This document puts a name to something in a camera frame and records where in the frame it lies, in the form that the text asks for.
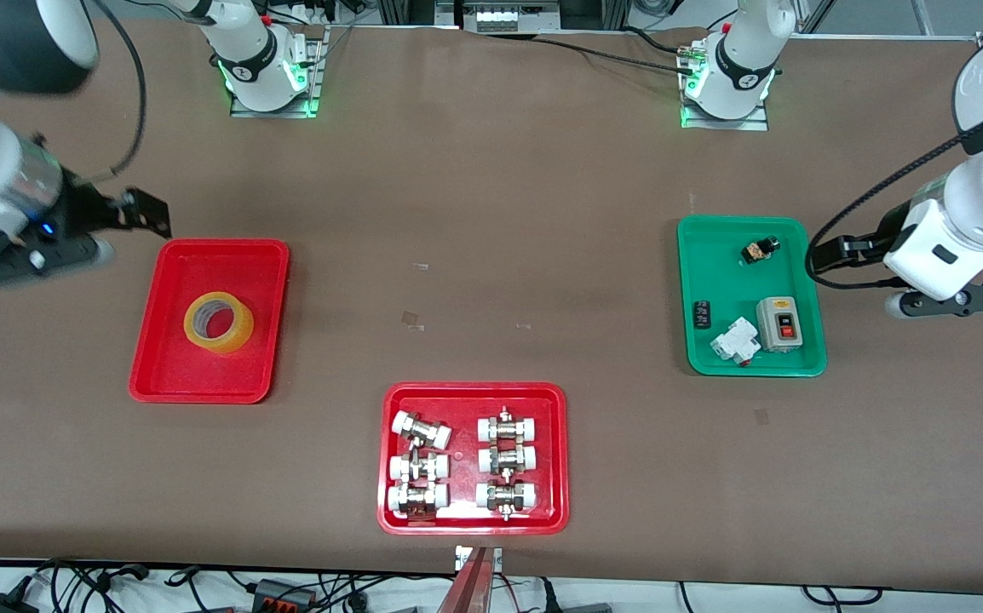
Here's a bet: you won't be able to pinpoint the yellow clear tape roll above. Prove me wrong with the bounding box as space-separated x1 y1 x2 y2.
183 291 256 357

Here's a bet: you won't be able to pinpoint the green plastic tray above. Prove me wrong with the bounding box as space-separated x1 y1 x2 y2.
677 215 828 378

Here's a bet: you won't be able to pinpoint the empty red plastic tray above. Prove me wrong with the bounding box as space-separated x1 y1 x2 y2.
129 238 291 404

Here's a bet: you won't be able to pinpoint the red tray holding fittings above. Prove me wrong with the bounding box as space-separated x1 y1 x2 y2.
377 381 570 536

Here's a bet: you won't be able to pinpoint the white circuit breaker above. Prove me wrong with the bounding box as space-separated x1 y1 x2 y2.
710 317 762 367

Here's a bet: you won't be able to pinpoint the brown table mat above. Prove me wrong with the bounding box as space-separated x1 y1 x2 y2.
0 19 983 597

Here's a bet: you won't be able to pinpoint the white metal pipe fitting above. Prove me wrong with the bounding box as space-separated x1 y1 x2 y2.
475 478 538 522
387 482 451 520
478 443 538 476
388 451 451 484
391 410 453 450
477 407 539 444

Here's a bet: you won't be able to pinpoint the grey box orange connectors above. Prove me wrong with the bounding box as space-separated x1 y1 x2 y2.
251 579 319 610

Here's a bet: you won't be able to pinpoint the grey power strip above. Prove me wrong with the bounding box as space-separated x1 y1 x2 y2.
474 4 562 33

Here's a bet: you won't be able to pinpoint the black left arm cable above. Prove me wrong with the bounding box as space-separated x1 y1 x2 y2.
805 95 983 290

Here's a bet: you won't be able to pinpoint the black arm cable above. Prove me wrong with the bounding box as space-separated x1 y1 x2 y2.
805 95 983 290
74 0 148 184

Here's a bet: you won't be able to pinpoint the grey push button switch box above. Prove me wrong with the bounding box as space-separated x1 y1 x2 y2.
754 296 804 353

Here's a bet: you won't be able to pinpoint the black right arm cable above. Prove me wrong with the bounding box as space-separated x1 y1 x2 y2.
74 0 148 184

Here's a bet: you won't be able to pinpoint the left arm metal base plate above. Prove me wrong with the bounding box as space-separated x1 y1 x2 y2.
681 77 770 131

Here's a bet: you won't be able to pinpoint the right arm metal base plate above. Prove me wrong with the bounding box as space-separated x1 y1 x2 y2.
230 26 327 118

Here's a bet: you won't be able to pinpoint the black cable on table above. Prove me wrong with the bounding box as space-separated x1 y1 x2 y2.
534 36 701 73

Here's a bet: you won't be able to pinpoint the small silver bracket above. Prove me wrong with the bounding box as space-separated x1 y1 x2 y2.
455 545 503 571

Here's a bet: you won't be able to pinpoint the red metal post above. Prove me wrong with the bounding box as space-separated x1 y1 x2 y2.
436 547 492 613

